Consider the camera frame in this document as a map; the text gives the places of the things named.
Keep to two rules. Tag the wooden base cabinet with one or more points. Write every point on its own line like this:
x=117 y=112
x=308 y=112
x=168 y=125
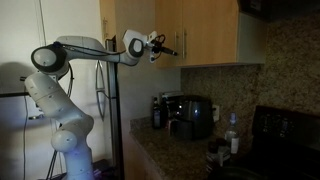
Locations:
x=140 y=163

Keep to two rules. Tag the range hood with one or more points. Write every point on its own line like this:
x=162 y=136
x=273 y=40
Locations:
x=283 y=8

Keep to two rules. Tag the dark glass bottle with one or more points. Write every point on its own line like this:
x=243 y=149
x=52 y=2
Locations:
x=156 y=115

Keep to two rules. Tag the spice jar dark lid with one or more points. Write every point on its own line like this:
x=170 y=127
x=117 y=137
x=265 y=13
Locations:
x=223 y=148
x=212 y=153

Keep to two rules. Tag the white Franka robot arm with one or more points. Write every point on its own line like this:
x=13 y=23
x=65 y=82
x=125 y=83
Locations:
x=60 y=103

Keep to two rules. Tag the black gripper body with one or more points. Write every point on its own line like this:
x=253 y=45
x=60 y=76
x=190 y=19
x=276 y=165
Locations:
x=156 y=43

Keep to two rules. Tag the black kitchen stove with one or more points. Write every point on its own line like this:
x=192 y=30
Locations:
x=286 y=140

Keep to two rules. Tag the tall wooden cabinet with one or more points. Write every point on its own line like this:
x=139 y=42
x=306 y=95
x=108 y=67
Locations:
x=108 y=16

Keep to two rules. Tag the black air fryer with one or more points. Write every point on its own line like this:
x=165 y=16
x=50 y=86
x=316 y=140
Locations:
x=195 y=116

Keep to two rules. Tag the white wall outlet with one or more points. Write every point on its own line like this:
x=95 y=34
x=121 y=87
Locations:
x=216 y=113

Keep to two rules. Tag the clear plastic water bottle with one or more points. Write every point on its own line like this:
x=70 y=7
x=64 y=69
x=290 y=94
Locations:
x=232 y=135

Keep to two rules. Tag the dark frying pan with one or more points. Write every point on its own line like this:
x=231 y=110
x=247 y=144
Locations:
x=236 y=174

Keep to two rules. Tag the wooden cabinet door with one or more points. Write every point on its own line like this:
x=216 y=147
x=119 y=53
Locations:
x=168 y=16
x=210 y=33

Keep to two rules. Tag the wooden wall cabinet body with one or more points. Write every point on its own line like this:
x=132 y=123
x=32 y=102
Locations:
x=251 y=40

